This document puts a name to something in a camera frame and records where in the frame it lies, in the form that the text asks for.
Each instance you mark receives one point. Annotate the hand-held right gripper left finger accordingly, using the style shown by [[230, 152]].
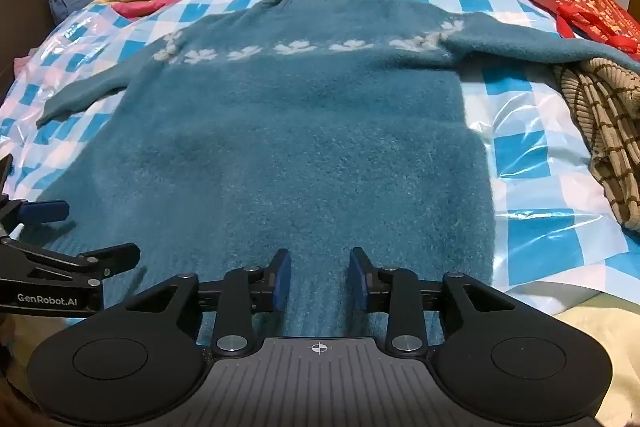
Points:
[[282, 279]]

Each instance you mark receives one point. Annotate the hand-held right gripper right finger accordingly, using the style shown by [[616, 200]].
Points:
[[357, 279]]

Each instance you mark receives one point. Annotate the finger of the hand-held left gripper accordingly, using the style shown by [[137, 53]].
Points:
[[115, 256], [45, 210]]

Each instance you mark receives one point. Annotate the teal knitted sweater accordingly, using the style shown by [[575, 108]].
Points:
[[300, 132]]

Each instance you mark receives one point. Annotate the blue white checkered plastic sheet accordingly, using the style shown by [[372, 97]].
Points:
[[525, 147]]

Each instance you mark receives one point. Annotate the pale yellow blanket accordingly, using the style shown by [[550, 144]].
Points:
[[600, 322]]

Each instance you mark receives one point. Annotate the beige brown striped sweater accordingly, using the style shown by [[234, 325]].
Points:
[[610, 122]]

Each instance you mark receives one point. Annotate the red plastic bag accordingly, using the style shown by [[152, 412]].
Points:
[[590, 2]]

